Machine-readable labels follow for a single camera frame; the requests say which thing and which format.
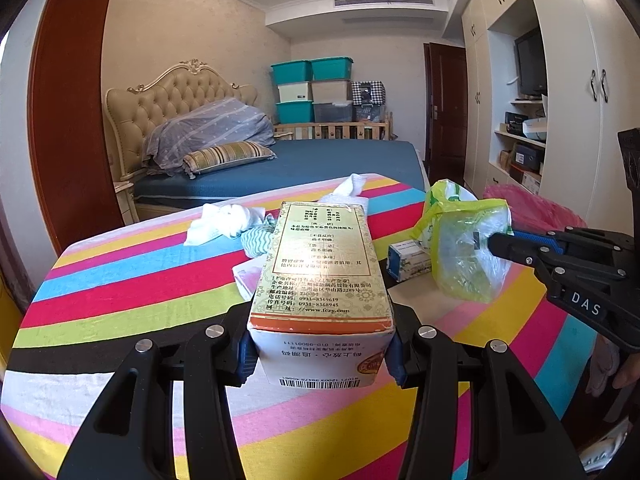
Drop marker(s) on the black shelf device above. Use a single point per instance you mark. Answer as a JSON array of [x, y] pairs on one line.
[[515, 122]]

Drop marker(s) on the clear grey storage bin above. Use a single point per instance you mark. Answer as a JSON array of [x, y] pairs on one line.
[[334, 112]]

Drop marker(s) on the gold and orange medicine box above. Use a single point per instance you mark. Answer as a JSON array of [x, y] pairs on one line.
[[320, 270]]

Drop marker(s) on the small white tissue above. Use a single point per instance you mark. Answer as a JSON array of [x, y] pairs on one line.
[[352, 185]]

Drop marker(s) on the blue-grey dotted duvet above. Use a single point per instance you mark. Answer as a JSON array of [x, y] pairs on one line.
[[215, 125]]

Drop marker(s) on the cream nightstand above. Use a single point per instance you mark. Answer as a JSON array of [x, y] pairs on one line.
[[125, 205]]

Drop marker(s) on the black television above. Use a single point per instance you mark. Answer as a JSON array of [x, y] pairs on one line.
[[531, 62]]

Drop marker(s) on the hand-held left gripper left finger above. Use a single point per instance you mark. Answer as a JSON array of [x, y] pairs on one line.
[[246, 360]]

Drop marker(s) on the black and white checkered bag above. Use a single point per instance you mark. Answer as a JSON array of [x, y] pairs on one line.
[[368, 93]]

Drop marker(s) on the white built-in wardrobe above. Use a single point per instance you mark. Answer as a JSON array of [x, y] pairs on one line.
[[575, 135]]

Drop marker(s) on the pale flat carton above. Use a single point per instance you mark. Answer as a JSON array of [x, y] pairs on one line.
[[247, 280]]

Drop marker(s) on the dark brown door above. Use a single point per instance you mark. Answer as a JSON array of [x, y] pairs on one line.
[[445, 100]]

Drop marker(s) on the green and yellow plastic bag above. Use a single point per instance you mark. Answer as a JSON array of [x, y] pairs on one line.
[[460, 260]]

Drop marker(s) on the pink-lined trash bin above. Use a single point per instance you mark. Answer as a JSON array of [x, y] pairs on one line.
[[530, 207]]

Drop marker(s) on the white grille air vent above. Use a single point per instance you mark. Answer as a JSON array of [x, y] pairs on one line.
[[384, 1]]

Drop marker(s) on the beige tufted headboard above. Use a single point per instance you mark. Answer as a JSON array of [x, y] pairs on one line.
[[150, 105]]

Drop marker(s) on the cardboard box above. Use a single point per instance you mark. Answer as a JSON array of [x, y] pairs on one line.
[[525, 179]]

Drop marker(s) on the slot air vent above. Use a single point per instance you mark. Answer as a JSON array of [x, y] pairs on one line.
[[387, 20]]

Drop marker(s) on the teal striped cloth scrap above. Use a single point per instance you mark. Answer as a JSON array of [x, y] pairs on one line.
[[257, 242]]

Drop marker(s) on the striped pillow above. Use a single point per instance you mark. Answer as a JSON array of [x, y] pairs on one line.
[[225, 155]]

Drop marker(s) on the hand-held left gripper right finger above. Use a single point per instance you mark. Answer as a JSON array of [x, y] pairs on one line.
[[397, 360]]

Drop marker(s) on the bed with blue mattress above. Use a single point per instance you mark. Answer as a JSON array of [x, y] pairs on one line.
[[325, 165]]

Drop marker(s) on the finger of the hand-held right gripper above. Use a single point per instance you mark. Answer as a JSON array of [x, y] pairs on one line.
[[515, 249], [542, 241]]

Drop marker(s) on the rainbow striped tablecloth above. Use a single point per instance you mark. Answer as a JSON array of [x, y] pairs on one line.
[[125, 300]]

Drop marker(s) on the white storage bin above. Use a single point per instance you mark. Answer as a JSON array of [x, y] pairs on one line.
[[295, 93]]

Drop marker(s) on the large white paper towel wad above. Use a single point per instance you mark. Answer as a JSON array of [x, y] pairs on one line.
[[220, 222]]

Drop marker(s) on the blue and white small box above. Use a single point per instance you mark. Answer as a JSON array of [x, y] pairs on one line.
[[407, 260]]

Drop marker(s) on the black safe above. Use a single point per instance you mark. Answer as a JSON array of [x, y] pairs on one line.
[[528, 156]]

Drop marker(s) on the brown wooden panel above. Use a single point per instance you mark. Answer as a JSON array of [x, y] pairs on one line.
[[70, 110]]

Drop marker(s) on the beige storage bin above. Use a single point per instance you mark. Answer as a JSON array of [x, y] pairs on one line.
[[332, 91]]

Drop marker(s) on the white printer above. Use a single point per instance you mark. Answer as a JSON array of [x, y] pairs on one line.
[[535, 129]]

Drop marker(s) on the teal storage bin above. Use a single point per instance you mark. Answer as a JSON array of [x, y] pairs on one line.
[[291, 73], [295, 112], [332, 69]]

